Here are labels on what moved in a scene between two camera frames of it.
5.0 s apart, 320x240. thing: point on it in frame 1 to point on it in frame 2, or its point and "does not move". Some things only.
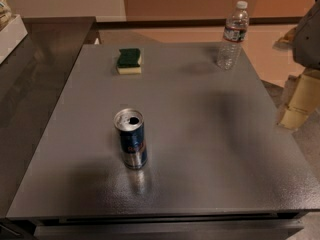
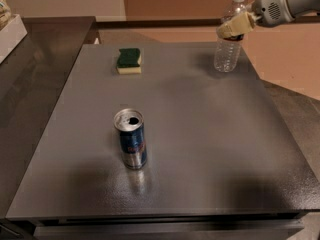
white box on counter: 11,36 does not move
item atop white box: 5,12 does not move
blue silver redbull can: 130,123 does not move
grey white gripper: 308,39 to 267,10
